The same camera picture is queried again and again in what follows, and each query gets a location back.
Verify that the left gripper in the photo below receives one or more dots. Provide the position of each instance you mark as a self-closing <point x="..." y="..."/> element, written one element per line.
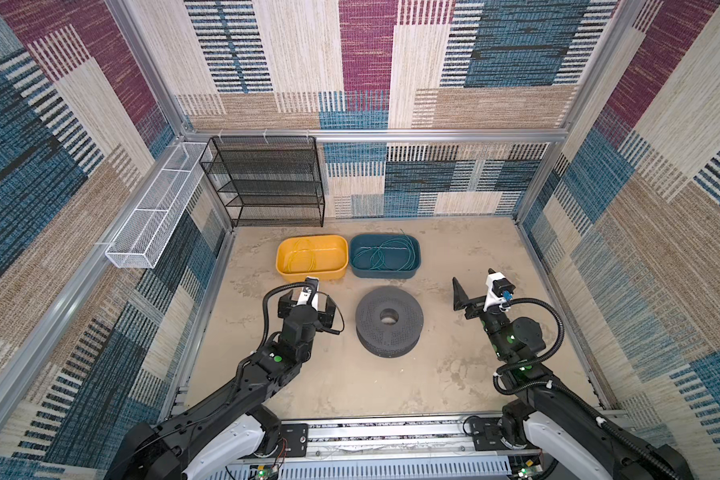
<point x="323" y="317"/>

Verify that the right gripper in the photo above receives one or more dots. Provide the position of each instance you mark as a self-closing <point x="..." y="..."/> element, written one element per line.
<point x="461" y="302"/>

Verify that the dark grey perforated spool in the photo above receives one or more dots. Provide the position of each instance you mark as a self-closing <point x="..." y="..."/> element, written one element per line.
<point x="389" y="322"/>

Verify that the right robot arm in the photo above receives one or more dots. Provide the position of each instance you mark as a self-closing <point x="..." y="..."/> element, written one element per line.
<point x="525" y="332"/>

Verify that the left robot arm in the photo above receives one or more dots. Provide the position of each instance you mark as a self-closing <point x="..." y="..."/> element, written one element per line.
<point x="232" y="422"/>

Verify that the yellow plastic bin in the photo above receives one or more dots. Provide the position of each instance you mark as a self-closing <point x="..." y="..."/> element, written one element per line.
<point x="323" y="256"/>

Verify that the teal plastic bin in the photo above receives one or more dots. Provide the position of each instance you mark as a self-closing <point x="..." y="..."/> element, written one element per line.
<point x="384" y="256"/>

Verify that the black wire mesh shelf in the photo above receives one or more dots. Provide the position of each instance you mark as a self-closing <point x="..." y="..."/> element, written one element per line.
<point x="267" y="181"/>

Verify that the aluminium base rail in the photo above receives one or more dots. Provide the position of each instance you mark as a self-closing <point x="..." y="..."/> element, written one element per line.
<point x="446" y="446"/>

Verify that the white wire mesh basket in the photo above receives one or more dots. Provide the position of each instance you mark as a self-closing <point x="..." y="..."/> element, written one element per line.
<point x="141" y="241"/>

